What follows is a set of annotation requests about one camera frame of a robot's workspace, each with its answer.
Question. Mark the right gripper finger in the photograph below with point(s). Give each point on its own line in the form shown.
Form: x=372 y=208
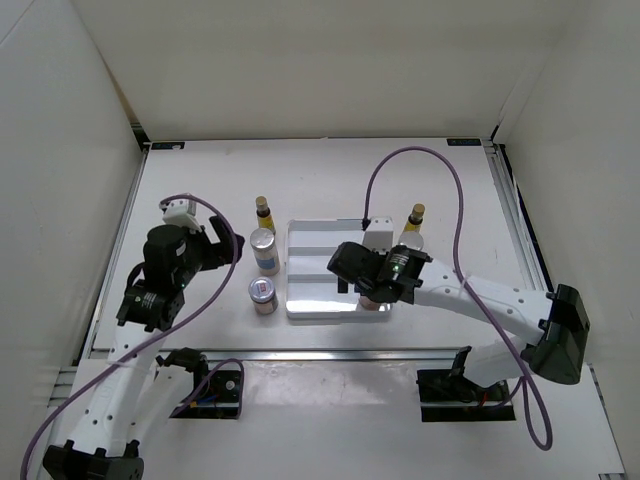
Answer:
x=362 y=287
x=342 y=287

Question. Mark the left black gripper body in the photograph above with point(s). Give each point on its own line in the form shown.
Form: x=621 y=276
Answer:
x=202 y=254

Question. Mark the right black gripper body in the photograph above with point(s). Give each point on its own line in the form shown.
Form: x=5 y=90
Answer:
x=382 y=255

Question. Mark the white lid jar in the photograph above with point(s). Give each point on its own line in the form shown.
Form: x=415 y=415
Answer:
x=262 y=293
x=370 y=305

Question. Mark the blue label shaker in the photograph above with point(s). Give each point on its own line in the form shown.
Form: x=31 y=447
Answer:
x=263 y=244
x=412 y=240

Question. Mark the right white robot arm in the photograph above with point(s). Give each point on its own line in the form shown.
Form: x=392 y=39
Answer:
x=544 y=333

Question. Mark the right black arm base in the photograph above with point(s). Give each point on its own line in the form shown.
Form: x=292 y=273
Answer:
x=445 y=395

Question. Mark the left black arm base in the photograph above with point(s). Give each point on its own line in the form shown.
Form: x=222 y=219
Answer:
x=217 y=395

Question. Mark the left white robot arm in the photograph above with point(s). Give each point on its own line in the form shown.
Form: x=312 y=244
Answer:
x=139 y=387

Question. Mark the white divided organizer tray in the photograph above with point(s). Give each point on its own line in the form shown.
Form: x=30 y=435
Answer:
x=311 y=290

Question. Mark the left yellow label sauce bottle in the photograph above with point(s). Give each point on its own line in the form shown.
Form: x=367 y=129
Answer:
x=264 y=215

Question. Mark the yellow label sauce bottle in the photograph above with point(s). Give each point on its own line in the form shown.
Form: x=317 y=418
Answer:
x=264 y=215
x=415 y=218

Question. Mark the right yellow label sauce bottle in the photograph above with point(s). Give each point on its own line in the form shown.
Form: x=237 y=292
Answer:
x=415 y=218

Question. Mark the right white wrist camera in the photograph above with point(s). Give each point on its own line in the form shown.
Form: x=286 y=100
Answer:
x=378 y=236

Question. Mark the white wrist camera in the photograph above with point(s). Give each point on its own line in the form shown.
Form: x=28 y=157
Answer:
x=378 y=236
x=181 y=213

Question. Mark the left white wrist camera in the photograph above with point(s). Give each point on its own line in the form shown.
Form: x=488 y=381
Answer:
x=181 y=213

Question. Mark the aluminium left rail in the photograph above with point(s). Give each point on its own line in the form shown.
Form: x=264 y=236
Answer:
x=86 y=347

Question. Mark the aluminium rail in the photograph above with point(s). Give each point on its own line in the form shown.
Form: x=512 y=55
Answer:
x=339 y=355
x=86 y=347
x=518 y=264

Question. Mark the aluminium front rail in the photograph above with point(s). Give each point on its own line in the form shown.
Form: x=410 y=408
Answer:
x=339 y=355

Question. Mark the aluminium right rail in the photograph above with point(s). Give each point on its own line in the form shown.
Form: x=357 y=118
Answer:
x=518 y=264

